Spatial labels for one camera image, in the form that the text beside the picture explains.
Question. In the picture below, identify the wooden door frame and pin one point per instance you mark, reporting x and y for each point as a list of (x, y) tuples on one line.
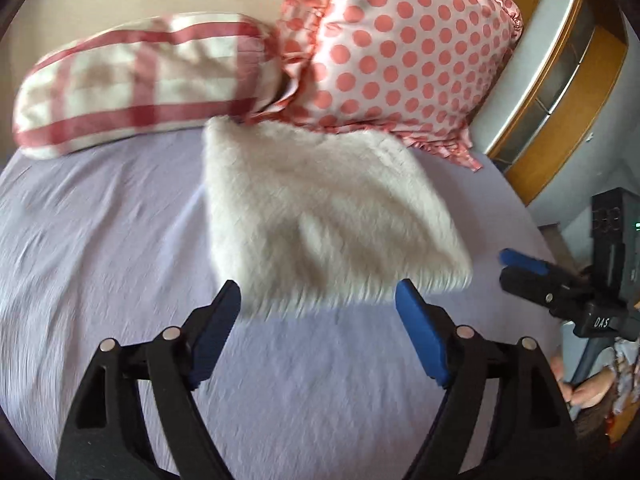
[(573, 86)]

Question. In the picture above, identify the beige cable-knit sweater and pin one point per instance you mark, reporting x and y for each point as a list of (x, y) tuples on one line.
[(304, 222)]

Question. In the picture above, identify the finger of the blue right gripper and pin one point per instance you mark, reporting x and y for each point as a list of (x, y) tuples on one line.
[(513, 259)]

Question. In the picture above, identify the person's right hand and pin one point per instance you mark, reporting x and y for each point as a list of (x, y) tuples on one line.
[(588, 393)]

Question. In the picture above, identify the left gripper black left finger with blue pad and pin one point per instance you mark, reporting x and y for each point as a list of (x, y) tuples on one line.
[(105, 436)]

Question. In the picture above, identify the black electronic box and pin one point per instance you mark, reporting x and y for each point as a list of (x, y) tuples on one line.
[(615, 242)]

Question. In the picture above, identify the pink polka dot pillow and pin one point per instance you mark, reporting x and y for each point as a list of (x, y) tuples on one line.
[(417, 69)]

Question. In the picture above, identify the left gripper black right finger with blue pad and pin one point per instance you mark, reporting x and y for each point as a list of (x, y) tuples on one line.
[(530, 436)]

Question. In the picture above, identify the red white plaid pillow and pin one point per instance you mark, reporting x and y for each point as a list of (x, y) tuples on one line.
[(149, 76)]

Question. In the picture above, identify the lavender bed sheet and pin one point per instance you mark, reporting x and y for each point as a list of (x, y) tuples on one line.
[(112, 242)]

